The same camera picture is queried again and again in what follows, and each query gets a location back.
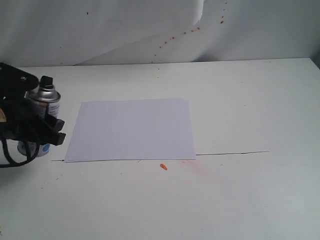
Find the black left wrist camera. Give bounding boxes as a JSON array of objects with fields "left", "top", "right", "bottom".
[{"left": 0, "top": 62, "right": 39, "bottom": 100}]

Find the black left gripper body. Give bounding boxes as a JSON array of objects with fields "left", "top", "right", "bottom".
[{"left": 0, "top": 98, "right": 40, "bottom": 143}]

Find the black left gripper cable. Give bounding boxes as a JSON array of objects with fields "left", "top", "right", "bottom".
[{"left": 0, "top": 129, "right": 42, "bottom": 168}]

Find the white backdrop cloth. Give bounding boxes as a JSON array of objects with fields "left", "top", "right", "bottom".
[{"left": 0, "top": 0, "right": 320, "bottom": 67}]

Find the white paper sheet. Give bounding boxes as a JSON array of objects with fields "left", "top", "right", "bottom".
[{"left": 65, "top": 98, "right": 196, "bottom": 162}]

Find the white spray paint can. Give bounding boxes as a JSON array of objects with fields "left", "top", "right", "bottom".
[{"left": 17, "top": 75, "right": 61, "bottom": 157}]

